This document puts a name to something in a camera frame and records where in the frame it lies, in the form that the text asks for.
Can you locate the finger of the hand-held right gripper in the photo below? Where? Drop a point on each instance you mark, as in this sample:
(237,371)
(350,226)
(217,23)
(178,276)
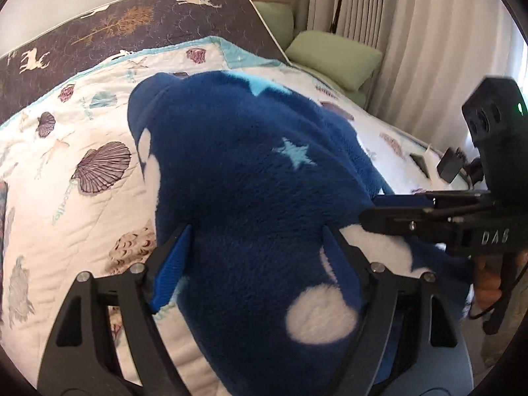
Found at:
(404,220)
(458,199)

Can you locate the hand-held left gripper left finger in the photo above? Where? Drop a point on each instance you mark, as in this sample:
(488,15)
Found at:
(173,264)

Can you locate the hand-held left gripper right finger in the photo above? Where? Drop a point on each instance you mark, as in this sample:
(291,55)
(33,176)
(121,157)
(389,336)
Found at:
(331,249)

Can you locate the blue fleece star print garment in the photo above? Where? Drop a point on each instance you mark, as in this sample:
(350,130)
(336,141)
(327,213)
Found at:
(247,173)

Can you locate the person's right hand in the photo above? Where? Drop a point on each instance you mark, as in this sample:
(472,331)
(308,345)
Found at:
(486,280)

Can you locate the small black box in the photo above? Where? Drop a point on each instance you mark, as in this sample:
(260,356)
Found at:
(449,167)

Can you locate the white seashell print quilt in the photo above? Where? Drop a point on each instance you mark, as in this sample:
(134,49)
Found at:
(103,123)

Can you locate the beige curtain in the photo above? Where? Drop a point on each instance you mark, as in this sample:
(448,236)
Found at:
(412,29)

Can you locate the folded floral print cloth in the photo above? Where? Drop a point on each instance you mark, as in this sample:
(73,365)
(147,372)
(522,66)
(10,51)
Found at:
(3,214)

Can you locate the large green cushion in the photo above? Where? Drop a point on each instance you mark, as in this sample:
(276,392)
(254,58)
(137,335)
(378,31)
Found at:
(334,55)

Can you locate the small green cushion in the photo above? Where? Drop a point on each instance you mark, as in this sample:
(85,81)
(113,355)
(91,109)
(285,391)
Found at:
(274,20)

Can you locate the dark deer print bedspread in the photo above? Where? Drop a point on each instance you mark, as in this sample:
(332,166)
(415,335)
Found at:
(123,20)

